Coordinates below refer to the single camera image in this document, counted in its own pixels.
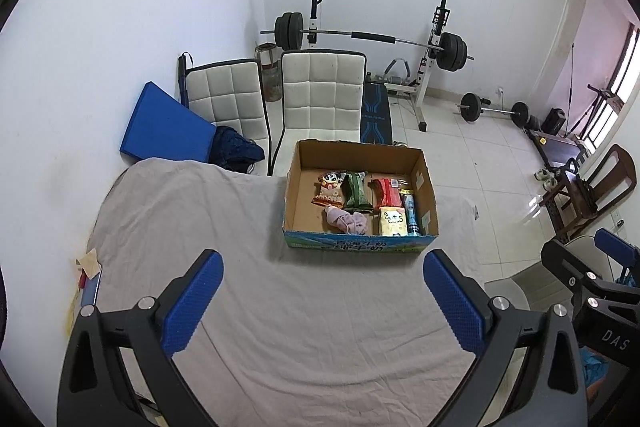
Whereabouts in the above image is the blue bag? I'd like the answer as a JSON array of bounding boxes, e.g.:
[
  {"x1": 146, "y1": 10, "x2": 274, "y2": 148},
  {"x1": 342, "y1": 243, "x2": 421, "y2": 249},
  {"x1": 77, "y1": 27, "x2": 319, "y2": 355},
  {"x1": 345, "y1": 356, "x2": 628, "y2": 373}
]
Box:
[{"x1": 579, "y1": 351, "x2": 609, "y2": 399}]

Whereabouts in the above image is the dark blue garment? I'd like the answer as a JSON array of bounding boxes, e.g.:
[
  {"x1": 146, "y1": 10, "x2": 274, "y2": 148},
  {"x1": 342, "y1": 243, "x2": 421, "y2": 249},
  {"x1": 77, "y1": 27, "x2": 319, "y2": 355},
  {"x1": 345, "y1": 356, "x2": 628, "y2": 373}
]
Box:
[{"x1": 212, "y1": 125, "x2": 266, "y2": 176}]

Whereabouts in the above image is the black exercise stand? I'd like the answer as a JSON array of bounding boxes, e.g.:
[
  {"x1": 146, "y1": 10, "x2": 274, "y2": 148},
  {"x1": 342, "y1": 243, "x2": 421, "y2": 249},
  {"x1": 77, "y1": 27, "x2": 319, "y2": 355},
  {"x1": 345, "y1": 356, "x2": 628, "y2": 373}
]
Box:
[{"x1": 569, "y1": 84, "x2": 627, "y2": 144}]

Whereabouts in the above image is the short barbell with black plates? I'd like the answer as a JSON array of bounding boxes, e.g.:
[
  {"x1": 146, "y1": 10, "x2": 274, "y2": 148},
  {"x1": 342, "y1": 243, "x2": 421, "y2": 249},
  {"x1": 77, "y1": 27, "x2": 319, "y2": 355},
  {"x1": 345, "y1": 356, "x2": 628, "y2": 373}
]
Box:
[{"x1": 455, "y1": 91, "x2": 531, "y2": 129}]

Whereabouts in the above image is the green snack packet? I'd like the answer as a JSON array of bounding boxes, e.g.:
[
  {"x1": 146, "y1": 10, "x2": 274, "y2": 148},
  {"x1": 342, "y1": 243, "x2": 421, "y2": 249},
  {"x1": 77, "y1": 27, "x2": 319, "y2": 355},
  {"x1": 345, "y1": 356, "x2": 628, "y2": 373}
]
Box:
[{"x1": 341, "y1": 170, "x2": 374, "y2": 214}]

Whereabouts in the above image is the dark wooden chair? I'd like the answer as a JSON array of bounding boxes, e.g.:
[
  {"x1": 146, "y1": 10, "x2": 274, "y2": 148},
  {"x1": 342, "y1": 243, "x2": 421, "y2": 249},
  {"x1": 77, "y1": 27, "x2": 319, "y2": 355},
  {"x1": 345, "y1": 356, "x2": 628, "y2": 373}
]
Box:
[{"x1": 538, "y1": 143, "x2": 639, "y2": 243}]

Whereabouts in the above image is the grey exercise machine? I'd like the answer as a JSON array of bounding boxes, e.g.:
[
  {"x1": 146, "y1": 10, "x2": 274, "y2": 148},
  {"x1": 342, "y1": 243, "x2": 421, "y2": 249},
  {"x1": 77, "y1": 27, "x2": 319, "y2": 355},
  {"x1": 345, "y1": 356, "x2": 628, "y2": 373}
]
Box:
[{"x1": 382, "y1": 56, "x2": 416, "y2": 88}]

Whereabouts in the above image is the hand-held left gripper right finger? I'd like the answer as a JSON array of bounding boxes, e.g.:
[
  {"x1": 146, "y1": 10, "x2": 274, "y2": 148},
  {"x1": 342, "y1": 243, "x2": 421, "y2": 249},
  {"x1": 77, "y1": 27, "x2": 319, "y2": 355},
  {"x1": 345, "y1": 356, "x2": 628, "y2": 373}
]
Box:
[{"x1": 422, "y1": 248, "x2": 589, "y2": 427}]

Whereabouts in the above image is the blue foam mat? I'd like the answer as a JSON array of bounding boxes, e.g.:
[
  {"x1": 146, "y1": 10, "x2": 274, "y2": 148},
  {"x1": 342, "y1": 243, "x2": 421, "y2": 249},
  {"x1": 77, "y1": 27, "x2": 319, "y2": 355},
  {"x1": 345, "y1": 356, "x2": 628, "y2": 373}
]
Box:
[{"x1": 118, "y1": 80, "x2": 219, "y2": 167}]

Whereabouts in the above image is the white bench press rack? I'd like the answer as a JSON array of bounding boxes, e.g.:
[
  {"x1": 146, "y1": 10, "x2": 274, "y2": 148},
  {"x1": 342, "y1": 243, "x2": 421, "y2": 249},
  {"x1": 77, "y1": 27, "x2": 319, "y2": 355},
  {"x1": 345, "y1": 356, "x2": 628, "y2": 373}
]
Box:
[{"x1": 305, "y1": 0, "x2": 451, "y2": 133}]

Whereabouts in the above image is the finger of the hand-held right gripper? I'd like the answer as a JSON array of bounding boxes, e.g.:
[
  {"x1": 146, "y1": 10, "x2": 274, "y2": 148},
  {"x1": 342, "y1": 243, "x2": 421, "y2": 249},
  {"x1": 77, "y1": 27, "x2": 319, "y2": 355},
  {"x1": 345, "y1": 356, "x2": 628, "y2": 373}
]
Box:
[
  {"x1": 540, "y1": 239, "x2": 618, "y2": 309},
  {"x1": 594, "y1": 228, "x2": 640, "y2": 268}
]

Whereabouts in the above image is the beige paper scrap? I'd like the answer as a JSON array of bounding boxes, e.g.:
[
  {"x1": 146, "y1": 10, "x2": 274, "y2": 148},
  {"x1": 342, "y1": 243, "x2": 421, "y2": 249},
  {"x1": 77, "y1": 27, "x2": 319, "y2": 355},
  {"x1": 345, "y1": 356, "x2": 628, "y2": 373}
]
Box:
[{"x1": 75, "y1": 249, "x2": 104, "y2": 281}]

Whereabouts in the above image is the cardboard box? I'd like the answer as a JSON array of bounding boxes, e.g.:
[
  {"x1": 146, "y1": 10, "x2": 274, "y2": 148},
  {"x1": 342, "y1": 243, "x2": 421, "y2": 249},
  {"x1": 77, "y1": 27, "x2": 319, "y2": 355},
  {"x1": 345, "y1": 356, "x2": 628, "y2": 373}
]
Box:
[{"x1": 281, "y1": 138, "x2": 440, "y2": 255}]

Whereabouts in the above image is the black speaker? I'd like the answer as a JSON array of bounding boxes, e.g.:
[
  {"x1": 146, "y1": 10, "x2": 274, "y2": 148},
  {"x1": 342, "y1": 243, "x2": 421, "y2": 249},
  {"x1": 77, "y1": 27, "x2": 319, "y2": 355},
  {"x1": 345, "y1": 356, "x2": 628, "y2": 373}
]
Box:
[{"x1": 542, "y1": 106, "x2": 568, "y2": 136}]

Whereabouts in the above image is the black weight bench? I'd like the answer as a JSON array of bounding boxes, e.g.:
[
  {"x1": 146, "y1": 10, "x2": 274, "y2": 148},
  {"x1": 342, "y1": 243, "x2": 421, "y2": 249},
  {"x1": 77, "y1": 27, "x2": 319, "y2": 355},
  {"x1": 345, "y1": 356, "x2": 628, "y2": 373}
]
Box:
[{"x1": 359, "y1": 76, "x2": 394, "y2": 144}]

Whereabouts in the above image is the blue wet wipes packet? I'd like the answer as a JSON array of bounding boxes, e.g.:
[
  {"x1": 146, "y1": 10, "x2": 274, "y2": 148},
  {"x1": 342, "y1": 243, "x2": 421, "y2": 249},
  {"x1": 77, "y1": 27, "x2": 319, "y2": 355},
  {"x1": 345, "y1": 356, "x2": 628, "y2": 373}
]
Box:
[{"x1": 399, "y1": 189, "x2": 422, "y2": 237}]

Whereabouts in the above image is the brown jar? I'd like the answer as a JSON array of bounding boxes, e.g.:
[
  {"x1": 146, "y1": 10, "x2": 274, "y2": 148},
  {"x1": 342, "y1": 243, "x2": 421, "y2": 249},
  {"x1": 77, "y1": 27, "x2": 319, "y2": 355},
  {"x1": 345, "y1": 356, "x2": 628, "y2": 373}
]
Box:
[{"x1": 254, "y1": 41, "x2": 284, "y2": 103}]

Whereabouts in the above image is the yellow tissue pack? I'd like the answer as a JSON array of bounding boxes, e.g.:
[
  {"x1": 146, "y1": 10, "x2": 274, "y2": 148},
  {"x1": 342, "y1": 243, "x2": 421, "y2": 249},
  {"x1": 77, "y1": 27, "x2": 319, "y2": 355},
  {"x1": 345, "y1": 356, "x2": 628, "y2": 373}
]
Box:
[{"x1": 377, "y1": 205, "x2": 409, "y2": 238}]

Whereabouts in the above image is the pink purple soft cloth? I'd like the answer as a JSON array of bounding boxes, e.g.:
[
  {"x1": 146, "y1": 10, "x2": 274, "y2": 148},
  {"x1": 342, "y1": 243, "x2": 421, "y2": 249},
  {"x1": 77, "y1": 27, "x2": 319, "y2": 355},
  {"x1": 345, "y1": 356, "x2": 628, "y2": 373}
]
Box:
[{"x1": 322, "y1": 205, "x2": 369, "y2": 237}]

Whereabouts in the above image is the red snack packet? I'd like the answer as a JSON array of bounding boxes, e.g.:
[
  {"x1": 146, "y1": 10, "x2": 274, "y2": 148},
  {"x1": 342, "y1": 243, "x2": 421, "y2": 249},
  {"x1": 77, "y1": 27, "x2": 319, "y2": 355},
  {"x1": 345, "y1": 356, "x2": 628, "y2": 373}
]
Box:
[{"x1": 368, "y1": 177, "x2": 404, "y2": 208}]

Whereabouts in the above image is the white padded chair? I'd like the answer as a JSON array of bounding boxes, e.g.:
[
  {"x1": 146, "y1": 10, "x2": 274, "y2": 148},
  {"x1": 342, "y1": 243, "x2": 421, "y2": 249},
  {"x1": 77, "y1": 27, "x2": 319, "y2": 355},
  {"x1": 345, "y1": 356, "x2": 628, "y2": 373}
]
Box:
[
  {"x1": 269, "y1": 50, "x2": 369, "y2": 178},
  {"x1": 183, "y1": 58, "x2": 274, "y2": 178}
]

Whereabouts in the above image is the black treadmill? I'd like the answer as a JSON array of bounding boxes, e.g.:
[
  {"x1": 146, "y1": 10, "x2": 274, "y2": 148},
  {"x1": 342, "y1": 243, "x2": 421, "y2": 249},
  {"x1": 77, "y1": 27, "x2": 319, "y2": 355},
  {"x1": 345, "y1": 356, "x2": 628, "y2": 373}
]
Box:
[{"x1": 524, "y1": 126, "x2": 596, "y2": 163}]

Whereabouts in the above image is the long barbell with black plates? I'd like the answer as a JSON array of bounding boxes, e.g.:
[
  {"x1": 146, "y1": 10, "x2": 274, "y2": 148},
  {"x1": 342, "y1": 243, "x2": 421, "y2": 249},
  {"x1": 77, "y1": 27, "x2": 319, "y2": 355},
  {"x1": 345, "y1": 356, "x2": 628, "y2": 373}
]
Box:
[{"x1": 259, "y1": 11, "x2": 476, "y2": 73}]

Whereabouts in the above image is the grey office chair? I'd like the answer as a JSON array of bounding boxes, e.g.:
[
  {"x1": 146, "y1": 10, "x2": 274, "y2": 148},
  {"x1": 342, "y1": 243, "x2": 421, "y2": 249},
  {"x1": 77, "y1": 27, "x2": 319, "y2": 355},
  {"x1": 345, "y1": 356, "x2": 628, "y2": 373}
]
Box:
[{"x1": 484, "y1": 231, "x2": 640, "y2": 309}]

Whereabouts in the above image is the grey table cloth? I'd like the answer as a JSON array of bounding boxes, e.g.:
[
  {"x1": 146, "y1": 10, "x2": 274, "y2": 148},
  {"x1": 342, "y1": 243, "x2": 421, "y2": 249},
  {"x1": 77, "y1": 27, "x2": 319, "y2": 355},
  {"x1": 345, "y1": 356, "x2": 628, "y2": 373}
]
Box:
[{"x1": 69, "y1": 158, "x2": 487, "y2": 427}]

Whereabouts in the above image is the window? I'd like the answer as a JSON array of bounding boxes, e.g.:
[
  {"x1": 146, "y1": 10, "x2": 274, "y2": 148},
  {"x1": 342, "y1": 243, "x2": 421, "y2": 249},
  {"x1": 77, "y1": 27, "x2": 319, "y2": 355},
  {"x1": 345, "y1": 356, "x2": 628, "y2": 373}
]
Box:
[{"x1": 606, "y1": 24, "x2": 640, "y2": 108}]

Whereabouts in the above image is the black pole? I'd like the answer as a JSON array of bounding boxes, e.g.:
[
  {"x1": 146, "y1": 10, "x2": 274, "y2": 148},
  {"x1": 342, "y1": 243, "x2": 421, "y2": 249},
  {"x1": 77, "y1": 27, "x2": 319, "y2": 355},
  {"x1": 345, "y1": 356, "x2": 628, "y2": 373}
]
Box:
[{"x1": 177, "y1": 51, "x2": 191, "y2": 107}]

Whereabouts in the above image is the orange snack packet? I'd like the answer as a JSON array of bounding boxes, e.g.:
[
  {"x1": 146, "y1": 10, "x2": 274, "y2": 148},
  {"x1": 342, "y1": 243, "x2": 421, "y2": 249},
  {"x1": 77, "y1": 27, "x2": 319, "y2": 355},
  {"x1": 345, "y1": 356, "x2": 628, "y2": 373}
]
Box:
[{"x1": 312, "y1": 170, "x2": 347, "y2": 208}]

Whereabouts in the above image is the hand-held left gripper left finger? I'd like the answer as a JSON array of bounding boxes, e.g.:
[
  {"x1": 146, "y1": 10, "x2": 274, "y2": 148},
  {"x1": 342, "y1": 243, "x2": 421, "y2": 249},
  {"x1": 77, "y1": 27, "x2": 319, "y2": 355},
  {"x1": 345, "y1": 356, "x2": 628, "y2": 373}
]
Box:
[{"x1": 56, "y1": 248, "x2": 225, "y2": 427}]

